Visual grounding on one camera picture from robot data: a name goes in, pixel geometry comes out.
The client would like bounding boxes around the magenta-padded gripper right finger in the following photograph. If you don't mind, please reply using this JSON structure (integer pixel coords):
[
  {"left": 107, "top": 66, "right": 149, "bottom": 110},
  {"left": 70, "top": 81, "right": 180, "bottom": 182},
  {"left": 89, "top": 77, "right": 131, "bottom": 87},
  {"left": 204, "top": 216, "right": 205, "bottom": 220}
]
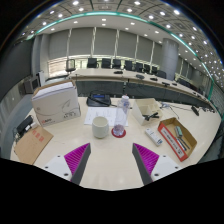
[{"left": 131, "top": 142, "right": 184, "bottom": 187}]

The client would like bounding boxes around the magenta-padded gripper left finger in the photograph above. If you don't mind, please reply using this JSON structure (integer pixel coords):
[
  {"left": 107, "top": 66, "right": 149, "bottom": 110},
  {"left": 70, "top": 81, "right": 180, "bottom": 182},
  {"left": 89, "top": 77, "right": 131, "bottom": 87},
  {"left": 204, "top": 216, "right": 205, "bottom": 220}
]
[{"left": 40, "top": 142, "right": 92, "bottom": 186}]

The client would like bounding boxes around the clear plastic water bottle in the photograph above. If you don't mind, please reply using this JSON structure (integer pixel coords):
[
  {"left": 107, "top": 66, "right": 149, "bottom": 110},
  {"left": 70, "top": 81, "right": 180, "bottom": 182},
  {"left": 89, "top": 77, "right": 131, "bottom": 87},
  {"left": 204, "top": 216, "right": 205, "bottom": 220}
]
[{"left": 112, "top": 94, "right": 131, "bottom": 137}]

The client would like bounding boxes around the small white oblong box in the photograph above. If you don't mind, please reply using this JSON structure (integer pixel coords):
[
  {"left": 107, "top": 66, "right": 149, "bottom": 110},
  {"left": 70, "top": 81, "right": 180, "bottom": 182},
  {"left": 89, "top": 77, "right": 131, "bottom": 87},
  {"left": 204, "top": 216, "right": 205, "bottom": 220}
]
[{"left": 144, "top": 127, "right": 164, "bottom": 147}]

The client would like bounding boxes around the brown kraft envelope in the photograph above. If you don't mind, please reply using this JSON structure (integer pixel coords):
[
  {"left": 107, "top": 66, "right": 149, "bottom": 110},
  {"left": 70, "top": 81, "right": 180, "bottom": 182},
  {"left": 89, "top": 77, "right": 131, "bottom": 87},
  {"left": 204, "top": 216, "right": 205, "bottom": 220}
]
[{"left": 13, "top": 125, "right": 55, "bottom": 166}]

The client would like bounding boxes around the open brown cardboard box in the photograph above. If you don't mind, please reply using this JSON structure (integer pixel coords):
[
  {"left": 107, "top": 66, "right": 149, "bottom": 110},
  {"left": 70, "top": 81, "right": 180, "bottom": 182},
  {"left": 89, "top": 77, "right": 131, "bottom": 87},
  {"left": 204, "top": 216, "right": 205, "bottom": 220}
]
[{"left": 157, "top": 116, "right": 198, "bottom": 163}]

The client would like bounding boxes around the small grey-green case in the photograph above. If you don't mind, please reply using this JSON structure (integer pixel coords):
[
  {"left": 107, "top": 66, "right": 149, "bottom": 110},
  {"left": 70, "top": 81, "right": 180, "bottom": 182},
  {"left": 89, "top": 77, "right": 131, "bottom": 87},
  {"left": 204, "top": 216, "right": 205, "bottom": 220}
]
[{"left": 174, "top": 125, "right": 184, "bottom": 138}]

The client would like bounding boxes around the white ceramic mug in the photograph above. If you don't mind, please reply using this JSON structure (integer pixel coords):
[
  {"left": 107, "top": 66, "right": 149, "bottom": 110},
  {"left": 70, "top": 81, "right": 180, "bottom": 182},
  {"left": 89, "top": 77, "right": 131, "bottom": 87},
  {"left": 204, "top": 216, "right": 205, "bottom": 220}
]
[{"left": 91, "top": 115, "right": 110, "bottom": 140}]

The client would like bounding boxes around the flat round red coaster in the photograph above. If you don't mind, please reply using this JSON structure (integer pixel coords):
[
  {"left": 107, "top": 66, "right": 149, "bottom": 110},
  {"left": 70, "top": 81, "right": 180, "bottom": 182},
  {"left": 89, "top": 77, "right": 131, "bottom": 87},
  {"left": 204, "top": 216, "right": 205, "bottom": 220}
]
[{"left": 110, "top": 127, "right": 127, "bottom": 139}]

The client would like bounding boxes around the white cardboard paper box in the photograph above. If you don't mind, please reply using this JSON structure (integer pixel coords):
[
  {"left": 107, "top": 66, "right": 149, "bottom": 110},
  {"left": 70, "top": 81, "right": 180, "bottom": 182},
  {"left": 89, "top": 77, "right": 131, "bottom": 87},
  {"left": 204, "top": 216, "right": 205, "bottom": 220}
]
[{"left": 31, "top": 79, "right": 82, "bottom": 127}]

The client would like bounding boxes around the white desk organizer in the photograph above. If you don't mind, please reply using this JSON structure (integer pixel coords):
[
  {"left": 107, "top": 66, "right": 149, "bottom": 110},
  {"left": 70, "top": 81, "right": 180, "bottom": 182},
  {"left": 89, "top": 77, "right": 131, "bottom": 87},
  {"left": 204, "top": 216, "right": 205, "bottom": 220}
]
[{"left": 130, "top": 97, "right": 164, "bottom": 127}]

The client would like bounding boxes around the white printed paper sheet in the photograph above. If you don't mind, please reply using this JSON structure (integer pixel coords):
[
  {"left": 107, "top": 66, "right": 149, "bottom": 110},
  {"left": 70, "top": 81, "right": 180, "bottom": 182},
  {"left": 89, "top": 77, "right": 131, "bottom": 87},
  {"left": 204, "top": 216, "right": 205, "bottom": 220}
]
[{"left": 83, "top": 106, "right": 130, "bottom": 128}]

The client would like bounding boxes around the grey boxy monitor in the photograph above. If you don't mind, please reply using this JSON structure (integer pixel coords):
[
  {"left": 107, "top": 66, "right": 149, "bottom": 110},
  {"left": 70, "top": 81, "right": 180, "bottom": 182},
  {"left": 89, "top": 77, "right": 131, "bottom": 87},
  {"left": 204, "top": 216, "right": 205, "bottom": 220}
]
[{"left": 23, "top": 76, "right": 40, "bottom": 95}]

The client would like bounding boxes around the long curved conference desk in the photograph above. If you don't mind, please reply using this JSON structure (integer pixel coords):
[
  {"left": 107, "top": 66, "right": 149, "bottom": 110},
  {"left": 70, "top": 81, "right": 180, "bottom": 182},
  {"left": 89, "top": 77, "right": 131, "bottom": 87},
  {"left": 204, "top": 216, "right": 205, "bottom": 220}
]
[{"left": 68, "top": 68, "right": 221, "bottom": 114}]

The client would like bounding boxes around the row of black office chairs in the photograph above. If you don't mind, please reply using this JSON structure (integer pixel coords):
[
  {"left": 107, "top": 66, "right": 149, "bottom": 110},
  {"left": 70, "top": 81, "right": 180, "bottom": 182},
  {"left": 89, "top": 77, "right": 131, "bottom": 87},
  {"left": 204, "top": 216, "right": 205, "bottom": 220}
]
[{"left": 65, "top": 57, "right": 201, "bottom": 89}]

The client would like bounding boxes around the group of ceiling lights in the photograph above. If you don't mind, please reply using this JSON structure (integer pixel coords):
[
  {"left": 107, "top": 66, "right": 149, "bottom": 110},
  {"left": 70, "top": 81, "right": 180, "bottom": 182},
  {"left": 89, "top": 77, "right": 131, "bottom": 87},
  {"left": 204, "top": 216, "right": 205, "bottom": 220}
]
[{"left": 19, "top": 0, "right": 224, "bottom": 88}]

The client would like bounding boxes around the black device with cables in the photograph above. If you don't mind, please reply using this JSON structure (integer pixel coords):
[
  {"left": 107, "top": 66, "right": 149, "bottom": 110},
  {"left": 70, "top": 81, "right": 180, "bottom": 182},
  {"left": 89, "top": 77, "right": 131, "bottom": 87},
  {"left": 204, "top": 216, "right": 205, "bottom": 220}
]
[{"left": 13, "top": 114, "right": 39, "bottom": 141}]

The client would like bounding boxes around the small black device with cable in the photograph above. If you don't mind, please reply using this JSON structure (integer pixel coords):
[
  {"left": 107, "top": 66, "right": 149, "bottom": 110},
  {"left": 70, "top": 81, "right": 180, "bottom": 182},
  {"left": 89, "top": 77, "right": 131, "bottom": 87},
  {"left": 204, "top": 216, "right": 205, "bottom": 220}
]
[{"left": 161, "top": 102, "right": 201, "bottom": 117}]

